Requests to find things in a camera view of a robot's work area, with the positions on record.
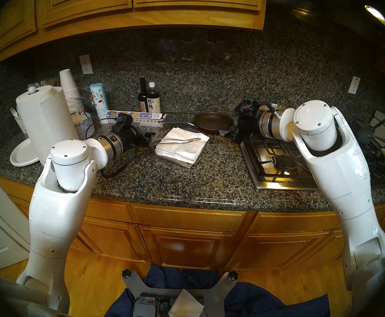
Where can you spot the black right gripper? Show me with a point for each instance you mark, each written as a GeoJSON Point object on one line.
{"type": "Point", "coordinates": [250, 128]}

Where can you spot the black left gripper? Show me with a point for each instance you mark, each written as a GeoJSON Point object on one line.
{"type": "Point", "coordinates": [129, 138]}

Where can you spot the white napkin stack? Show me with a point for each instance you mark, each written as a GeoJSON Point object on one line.
{"type": "Point", "coordinates": [182, 149]}

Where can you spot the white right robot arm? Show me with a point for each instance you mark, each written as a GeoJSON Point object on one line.
{"type": "Point", "coordinates": [341, 174]}

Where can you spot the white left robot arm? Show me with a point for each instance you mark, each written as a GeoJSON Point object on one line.
{"type": "Point", "coordinates": [60, 204]}

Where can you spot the steel napkin holder plate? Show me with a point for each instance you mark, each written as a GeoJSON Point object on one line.
{"type": "Point", "coordinates": [179, 163]}

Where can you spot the white holder wooden sticks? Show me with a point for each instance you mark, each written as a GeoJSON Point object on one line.
{"type": "Point", "coordinates": [50, 83]}

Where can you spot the white towel holder knob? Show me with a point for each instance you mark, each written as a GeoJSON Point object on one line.
{"type": "Point", "coordinates": [32, 89]}

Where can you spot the blue white foil box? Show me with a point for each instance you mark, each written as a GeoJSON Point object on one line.
{"type": "Point", "coordinates": [146, 116]}

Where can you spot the soy sauce bottle white cap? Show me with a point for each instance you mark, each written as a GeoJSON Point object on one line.
{"type": "Point", "coordinates": [153, 101]}

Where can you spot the dark wine bottle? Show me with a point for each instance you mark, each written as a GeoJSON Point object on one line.
{"type": "Point", "coordinates": [142, 100]}

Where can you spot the steel cooking pot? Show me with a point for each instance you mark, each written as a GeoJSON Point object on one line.
{"type": "Point", "coordinates": [280, 107]}

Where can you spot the steel gas cooktop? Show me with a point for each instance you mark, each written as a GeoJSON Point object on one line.
{"type": "Point", "coordinates": [278, 174]}

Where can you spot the leaf print cylinder container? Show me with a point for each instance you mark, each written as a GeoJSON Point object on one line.
{"type": "Point", "coordinates": [99, 101]}

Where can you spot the blue patterned paper bowls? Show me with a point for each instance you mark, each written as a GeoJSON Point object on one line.
{"type": "Point", "coordinates": [83, 124]}

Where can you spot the clear plastic bag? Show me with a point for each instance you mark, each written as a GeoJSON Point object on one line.
{"type": "Point", "coordinates": [87, 100]}

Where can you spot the white paper cup stack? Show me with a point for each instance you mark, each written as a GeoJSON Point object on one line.
{"type": "Point", "coordinates": [69, 88]}

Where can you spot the white paper towel roll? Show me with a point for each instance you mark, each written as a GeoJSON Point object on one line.
{"type": "Point", "coordinates": [47, 121]}

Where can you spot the wooden lower cabinet door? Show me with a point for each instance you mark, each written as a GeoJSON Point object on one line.
{"type": "Point", "coordinates": [113, 240]}
{"type": "Point", "coordinates": [278, 250]}
{"type": "Point", "coordinates": [187, 247]}

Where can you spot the white paper plate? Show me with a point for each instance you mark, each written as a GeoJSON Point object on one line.
{"type": "Point", "coordinates": [22, 154]}

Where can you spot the white cup plastic forks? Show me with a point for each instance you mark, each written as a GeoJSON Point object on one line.
{"type": "Point", "coordinates": [20, 123]}

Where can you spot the black base knob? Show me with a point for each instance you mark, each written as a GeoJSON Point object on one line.
{"type": "Point", "coordinates": [233, 275]}
{"type": "Point", "coordinates": [127, 274]}

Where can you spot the dark range hood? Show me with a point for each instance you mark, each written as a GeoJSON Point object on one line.
{"type": "Point", "coordinates": [327, 9]}

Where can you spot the grey power strip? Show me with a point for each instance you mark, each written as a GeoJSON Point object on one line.
{"type": "Point", "coordinates": [146, 304]}

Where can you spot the loose white paper sheet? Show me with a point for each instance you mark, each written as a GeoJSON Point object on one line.
{"type": "Point", "coordinates": [186, 304]}

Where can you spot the dark blue cloth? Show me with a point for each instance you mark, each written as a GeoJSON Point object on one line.
{"type": "Point", "coordinates": [261, 301]}

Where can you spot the range hood light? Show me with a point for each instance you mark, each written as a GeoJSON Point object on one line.
{"type": "Point", "coordinates": [376, 16]}

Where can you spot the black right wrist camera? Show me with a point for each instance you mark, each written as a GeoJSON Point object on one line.
{"type": "Point", "coordinates": [249, 107]}

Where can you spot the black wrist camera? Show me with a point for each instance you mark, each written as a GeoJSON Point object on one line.
{"type": "Point", "coordinates": [124, 119]}
{"type": "Point", "coordinates": [249, 107]}

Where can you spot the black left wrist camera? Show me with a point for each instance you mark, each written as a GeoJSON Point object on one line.
{"type": "Point", "coordinates": [124, 119]}

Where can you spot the wooden lower cabinet frame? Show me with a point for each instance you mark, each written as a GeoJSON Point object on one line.
{"type": "Point", "coordinates": [250, 217]}

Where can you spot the wooden cabinet frame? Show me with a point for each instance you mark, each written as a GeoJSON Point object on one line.
{"type": "Point", "coordinates": [250, 217]}
{"type": "Point", "coordinates": [179, 20]}

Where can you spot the white wall outlet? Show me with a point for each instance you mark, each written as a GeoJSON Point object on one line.
{"type": "Point", "coordinates": [86, 64]}
{"type": "Point", "coordinates": [354, 85]}

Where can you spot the wooden upper cabinet frame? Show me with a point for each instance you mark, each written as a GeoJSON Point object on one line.
{"type": "Point", "coordinates": [179, 20]}

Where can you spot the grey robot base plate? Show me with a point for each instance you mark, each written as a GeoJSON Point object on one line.
{"type": "Point", "coordinates": [215, 296]}

